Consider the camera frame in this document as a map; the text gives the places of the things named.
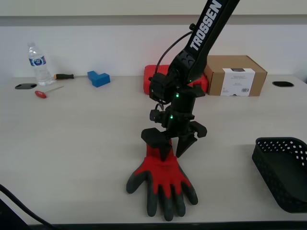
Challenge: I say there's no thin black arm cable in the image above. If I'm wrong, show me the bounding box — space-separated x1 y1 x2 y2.
155 30 194 75

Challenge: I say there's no black perforated plastic basket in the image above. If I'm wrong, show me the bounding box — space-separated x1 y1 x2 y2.
251 137 307 214

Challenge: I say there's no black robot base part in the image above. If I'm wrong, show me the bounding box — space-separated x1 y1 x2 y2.
0 198 32 230

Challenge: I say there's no blue L-shaped block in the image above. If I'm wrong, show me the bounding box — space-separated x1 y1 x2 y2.
87 70 111 88

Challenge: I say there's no clear plastic water bottle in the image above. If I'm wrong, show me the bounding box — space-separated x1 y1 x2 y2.
27 42 54 87

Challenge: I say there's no red and grey work glove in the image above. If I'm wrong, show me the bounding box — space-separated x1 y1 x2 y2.
126 140 199 222

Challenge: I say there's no red plastic tool case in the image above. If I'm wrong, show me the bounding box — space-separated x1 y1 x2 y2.
143 64 209 95

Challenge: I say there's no black oval table grommet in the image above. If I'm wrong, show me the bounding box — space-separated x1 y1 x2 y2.
272 81 295 88
14 83 38 90

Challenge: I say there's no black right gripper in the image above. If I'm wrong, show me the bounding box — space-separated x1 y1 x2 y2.
141 108 208 161

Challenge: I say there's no orange and black handled screwdriver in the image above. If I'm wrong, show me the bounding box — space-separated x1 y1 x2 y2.
53 73 90 81

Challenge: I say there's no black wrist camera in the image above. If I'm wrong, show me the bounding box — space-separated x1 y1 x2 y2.
150 108 166 126

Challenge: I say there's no cardboard box with white label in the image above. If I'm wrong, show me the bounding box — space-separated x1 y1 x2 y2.
203 55 268 97

